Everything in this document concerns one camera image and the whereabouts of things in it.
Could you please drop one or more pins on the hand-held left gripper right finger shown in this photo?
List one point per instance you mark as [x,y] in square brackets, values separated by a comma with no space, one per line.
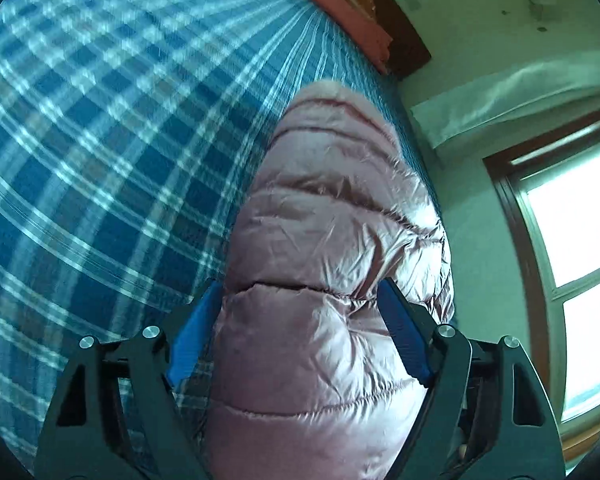
[405,330]

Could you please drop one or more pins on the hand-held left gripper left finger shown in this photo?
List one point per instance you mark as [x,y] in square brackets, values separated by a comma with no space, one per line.
[192,335]

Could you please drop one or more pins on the pink puffer jacket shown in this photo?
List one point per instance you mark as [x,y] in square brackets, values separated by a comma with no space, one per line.
[320,210]

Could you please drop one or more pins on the bed with blue plaid sheet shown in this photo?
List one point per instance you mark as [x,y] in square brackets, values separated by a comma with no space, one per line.
[105,135]

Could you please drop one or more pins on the white curtain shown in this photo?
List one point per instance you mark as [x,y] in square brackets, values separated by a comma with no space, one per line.
[505,100]

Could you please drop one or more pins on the dark wooden headboard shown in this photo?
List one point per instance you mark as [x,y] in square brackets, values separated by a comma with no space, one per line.
[400,35]

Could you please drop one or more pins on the window with wooden frame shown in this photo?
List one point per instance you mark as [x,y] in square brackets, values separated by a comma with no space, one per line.
[580,240]

